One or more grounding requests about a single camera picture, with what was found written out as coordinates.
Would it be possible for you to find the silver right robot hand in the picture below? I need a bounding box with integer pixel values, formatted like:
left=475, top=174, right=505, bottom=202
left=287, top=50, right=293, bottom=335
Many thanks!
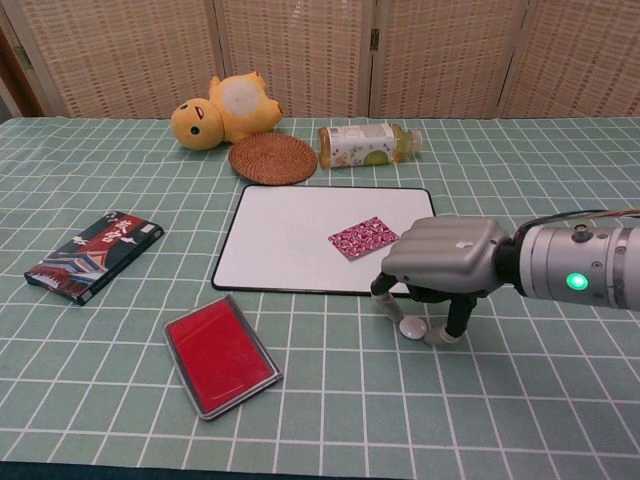
left=369, top=213, right=516, bottom=348

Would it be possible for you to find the small white round disc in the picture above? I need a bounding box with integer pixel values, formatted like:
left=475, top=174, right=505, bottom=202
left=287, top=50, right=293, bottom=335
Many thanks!
left=399, top=316, right=429, bottom=340

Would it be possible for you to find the red patterned cloth square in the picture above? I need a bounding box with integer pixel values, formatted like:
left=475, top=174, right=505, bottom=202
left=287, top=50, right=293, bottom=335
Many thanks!
left=327, top=215, right=402, bottom=263

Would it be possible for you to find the green tea plastic bottle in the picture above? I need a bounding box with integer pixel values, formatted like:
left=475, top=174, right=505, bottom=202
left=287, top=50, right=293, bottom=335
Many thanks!
left=317, top=122, right=424, bottom=171

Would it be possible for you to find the white board with black rim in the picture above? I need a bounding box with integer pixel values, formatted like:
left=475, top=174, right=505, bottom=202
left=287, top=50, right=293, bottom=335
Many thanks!
left=210, top=184, right=436, bottom=296

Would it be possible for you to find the green checked tablecloth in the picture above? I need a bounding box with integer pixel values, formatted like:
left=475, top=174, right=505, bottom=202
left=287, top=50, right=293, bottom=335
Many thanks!
left=0, top=115, right=640, bottom=467

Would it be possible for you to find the round woven rattan coaster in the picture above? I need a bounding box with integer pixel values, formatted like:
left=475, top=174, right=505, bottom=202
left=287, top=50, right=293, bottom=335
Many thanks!
left=228, top=131, right=319, bottom=187

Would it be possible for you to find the woven folding screen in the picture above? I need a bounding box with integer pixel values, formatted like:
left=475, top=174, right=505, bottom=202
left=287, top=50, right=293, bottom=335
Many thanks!
left=0, top=0, right=640, bottom=120

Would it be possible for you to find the red ink stamp pad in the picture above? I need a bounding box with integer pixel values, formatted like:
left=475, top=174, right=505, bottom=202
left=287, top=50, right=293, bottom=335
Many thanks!
left=163, top=293, right=284, bottom=422

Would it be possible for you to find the yellow plush duck toy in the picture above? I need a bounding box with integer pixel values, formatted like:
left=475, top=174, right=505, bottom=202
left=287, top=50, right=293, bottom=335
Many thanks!
left=170, top=70, right=286, bottom=153

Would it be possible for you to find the dark illustrated book box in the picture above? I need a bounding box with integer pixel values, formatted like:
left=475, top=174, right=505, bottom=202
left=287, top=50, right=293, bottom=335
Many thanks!
left=23, top=210, right=166, bottom=306

